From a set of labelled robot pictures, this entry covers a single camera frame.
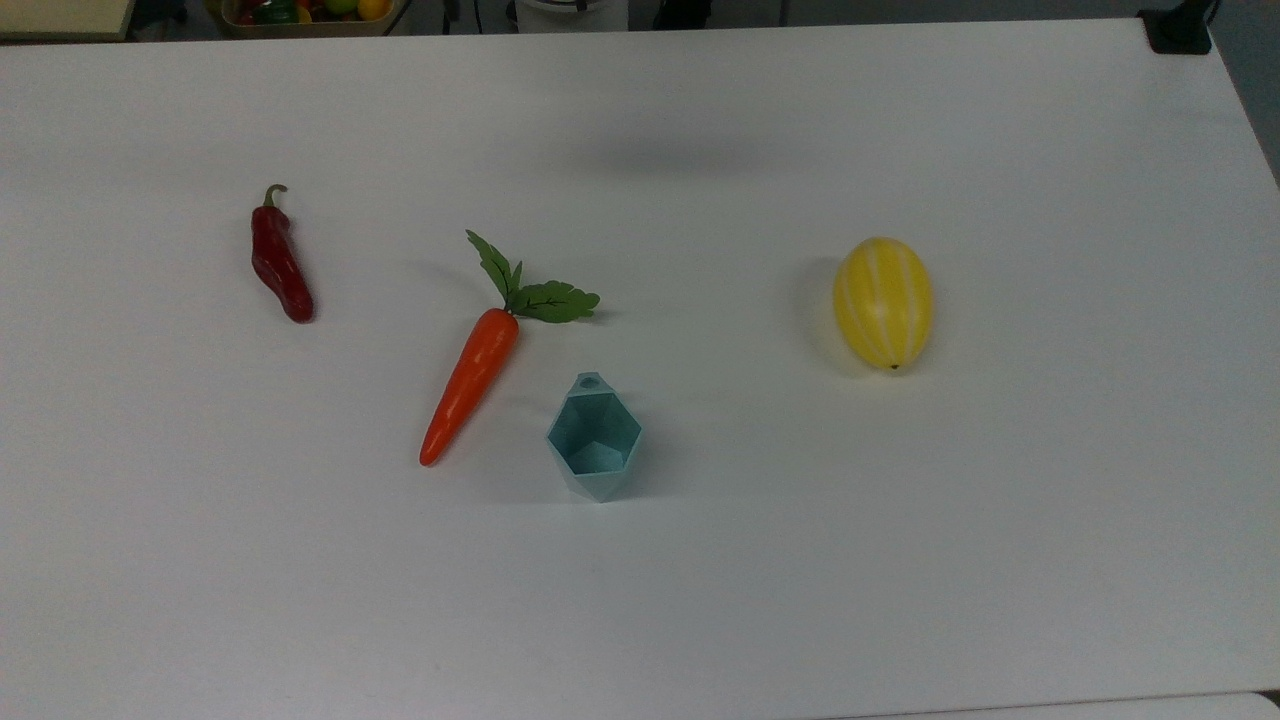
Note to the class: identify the teal faceted mug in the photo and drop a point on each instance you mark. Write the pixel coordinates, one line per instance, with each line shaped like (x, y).
(596, 462)

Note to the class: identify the orange toy carrot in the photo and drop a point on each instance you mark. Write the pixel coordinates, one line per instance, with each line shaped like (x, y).
(480, 365)

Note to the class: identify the yellow striped toy melon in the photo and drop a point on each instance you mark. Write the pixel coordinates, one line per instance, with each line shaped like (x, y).
(883, 302)

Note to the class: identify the red toy chili pepper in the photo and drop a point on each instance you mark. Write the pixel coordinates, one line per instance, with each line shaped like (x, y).
(276, 262)

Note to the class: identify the yellow toy fruit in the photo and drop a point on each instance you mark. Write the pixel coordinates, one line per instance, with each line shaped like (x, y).
(373, 8)

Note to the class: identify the green toy fruit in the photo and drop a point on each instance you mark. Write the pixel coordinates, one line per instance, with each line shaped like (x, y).
(341, 5)

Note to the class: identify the basket of toy fruit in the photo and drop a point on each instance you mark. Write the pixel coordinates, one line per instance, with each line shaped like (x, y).
(300, 30)

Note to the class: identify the black table clamp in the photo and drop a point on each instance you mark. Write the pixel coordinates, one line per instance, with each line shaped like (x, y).
(1180, 36)

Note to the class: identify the yellow wooden board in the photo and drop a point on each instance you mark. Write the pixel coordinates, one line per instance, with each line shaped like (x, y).
(60, 18)

